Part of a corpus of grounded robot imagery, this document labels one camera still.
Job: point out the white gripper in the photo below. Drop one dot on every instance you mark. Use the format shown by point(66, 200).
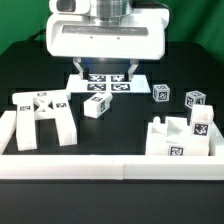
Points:
point(106, 29)

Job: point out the white chair seat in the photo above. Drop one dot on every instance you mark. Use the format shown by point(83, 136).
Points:
point(172, 138)

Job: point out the white tagged cube near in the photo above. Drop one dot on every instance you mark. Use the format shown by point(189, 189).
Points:
point(161, 93)

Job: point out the white tagged cube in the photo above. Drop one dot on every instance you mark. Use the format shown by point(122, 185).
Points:
point(194, 97)
point(161, 93)

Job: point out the white tagged cube far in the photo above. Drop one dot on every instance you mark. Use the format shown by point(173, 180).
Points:
point(194, 97)

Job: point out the white marker base plate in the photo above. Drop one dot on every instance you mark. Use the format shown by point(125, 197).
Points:
point(107, 83)

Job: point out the white chair back frame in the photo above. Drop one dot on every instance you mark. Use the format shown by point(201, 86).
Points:
point(43, 105)

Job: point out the white left fence rail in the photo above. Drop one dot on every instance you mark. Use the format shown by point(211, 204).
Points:
point(7, 128)

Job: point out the white fence rail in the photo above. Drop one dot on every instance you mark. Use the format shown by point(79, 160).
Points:
point(7, 128)
point(216, 142)
point(109, 167)

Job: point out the white front fence rail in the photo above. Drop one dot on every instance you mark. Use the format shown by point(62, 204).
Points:
point(109, 167)

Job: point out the white right fence rail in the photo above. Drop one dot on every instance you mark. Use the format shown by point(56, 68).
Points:
point(216, 142)

